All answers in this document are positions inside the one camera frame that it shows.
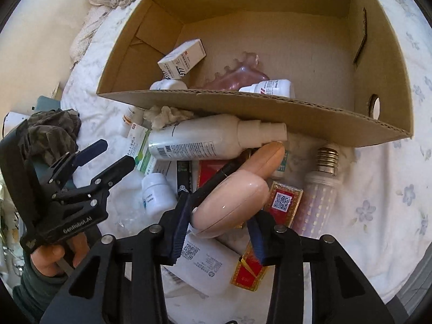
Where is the white pill bottle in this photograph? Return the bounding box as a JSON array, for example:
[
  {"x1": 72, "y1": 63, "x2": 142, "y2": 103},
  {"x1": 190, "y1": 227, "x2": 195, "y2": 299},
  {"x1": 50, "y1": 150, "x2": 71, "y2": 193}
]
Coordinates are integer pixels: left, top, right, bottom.
[{"x1": 141, "y1": 173, "x2": 177, "y2": 221}]

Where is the red gold QR carton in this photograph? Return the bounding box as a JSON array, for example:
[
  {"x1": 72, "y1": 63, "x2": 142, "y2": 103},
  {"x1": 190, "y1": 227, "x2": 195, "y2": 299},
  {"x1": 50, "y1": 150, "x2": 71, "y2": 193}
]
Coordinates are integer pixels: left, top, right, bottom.
[{"x1": 231, "y1": 181, "x2": 303, "y2": 291}]

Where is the white device box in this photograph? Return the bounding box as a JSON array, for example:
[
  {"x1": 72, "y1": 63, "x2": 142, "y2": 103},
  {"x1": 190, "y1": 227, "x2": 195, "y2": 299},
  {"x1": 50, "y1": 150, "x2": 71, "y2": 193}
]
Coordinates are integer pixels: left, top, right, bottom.
[{"x1": 166, "y1": 232, "x2": 239, "y2": 296}]

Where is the green white medicine box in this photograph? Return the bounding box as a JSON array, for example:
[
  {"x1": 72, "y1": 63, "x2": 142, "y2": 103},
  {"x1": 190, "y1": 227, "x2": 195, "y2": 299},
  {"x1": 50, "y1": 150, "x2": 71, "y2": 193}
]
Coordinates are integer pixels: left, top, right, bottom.
[{"x1": 127, "y1": 123, "x2": 157, "y2": 175}]

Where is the LED corn light bulb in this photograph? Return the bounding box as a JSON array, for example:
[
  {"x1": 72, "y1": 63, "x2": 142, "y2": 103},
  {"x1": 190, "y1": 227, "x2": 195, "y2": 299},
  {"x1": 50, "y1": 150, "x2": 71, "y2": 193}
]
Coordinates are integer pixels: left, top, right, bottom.
[{"x1": 291, "y1": 146, "x2": 340, "y2": 238}]

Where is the white spray bottle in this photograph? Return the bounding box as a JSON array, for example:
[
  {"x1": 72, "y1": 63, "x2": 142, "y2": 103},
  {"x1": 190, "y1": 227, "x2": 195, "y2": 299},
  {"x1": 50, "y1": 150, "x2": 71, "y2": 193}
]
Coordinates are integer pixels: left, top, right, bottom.
[{"x1": 148, "y1": 114, "x2": 287, "y2": 161}]

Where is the black cylindrical tube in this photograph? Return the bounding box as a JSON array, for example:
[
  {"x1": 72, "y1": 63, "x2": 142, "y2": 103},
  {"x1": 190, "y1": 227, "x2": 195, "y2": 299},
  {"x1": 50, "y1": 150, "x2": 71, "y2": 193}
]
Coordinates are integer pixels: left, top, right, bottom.
[{"x1": 190, "y1": 160, "x2": 239, "y2": 204}]

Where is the green sleeved left forearm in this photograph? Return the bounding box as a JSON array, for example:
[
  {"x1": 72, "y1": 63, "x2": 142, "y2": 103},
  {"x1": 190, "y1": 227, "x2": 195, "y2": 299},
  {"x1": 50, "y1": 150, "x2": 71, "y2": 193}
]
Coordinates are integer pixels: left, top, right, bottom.
[{"x1": 12, "y1": 254, "x2": 68, "y2": 323}]

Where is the person's left hand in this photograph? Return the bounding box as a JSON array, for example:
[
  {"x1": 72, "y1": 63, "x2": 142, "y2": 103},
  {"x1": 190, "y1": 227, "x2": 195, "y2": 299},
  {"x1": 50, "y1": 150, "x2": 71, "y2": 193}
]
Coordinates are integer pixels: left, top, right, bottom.
[{"x1": 30, "y1": 232, "x2": 90, "y2": 277}]

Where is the camouflage cloth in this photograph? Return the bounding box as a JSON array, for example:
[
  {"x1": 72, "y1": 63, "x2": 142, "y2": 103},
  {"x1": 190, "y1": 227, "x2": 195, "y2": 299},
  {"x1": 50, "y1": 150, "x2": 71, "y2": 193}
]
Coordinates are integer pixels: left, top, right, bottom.
[{"x1": 20, "y1": 109, "x2": 81, "y2": 166}]

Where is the teal chair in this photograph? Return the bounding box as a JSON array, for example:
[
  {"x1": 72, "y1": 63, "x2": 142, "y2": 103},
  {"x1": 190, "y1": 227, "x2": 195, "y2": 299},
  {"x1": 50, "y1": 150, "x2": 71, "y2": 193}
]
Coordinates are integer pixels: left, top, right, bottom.
[{"x1": 34, "y1": 96, "x2": 61, "y2": 112}]

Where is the red flat packet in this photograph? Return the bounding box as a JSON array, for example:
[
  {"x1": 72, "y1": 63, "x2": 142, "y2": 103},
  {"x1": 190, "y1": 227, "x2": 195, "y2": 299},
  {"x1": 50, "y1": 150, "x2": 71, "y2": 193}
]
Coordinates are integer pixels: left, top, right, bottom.
[{"x1": 197, "y1": 160, "x2": 228, "y2": 189}]

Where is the teal labelled white bottle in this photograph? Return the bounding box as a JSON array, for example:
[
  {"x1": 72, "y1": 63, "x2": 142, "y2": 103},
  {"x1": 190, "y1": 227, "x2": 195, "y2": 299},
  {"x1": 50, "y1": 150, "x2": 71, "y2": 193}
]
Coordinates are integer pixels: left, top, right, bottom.
[{"x1": 271, "y1": 150, "x2": 288, "y2": 180}]

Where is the white round appliance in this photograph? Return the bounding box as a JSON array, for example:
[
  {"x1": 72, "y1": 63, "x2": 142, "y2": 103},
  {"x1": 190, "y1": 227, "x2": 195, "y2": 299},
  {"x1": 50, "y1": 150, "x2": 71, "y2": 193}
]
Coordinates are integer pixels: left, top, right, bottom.
[{"x1": 1, "y1": 111, "x2": 29, "y2": 137}]

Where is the crumpled white tissue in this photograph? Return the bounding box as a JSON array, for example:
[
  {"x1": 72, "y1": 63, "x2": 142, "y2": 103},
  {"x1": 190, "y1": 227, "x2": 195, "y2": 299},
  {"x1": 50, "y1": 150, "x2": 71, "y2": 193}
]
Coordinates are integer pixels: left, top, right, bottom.
[{"x1": 143, "y1": 105, "x2": 195, "y2": 130}]

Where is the white round bottle in box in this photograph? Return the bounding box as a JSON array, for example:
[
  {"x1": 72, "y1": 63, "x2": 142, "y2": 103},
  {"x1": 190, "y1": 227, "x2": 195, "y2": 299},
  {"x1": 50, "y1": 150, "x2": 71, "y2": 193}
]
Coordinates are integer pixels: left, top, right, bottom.
[{"x1": 149, "y1": 79, "x2": 188, "y2": 90}]

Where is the white floral bed sheet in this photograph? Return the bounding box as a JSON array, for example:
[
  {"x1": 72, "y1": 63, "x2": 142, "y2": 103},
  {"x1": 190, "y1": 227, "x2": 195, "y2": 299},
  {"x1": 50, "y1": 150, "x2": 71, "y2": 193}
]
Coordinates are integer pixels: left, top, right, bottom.
[{"x1": 61, "y1": 0, "x2": 431, "y2": 323}]

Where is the white medicine box red text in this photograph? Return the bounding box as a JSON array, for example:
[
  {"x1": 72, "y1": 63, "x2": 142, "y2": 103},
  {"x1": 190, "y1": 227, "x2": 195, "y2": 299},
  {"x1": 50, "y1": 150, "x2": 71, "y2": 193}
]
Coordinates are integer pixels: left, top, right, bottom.
[{"x1": 157, "y1": 39, "x2": 207, "y2": 80}]

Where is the small white dropper bottle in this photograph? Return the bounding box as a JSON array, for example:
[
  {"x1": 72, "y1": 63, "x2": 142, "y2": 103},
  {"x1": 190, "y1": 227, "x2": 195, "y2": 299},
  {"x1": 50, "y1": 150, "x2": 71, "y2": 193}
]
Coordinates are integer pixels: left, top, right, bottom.
[{"x1": 239, "y1": 79, "x2": 295, "y2": 99}]

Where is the pink translucent plastic comb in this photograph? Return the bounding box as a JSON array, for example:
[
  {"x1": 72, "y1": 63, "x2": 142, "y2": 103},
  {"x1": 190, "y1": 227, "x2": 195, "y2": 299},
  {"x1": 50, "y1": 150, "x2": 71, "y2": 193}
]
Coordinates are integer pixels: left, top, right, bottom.
[{"x1": 199, "y1": 52, "x2": 269, "y2": 92}]

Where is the brown cardboard box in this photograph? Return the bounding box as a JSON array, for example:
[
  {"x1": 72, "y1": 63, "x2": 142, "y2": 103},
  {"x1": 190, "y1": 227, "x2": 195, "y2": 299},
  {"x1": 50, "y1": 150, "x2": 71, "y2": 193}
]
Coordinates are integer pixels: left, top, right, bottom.
[{"x1": 97, "y1": 0, "x2": 414, "y2": 147}]

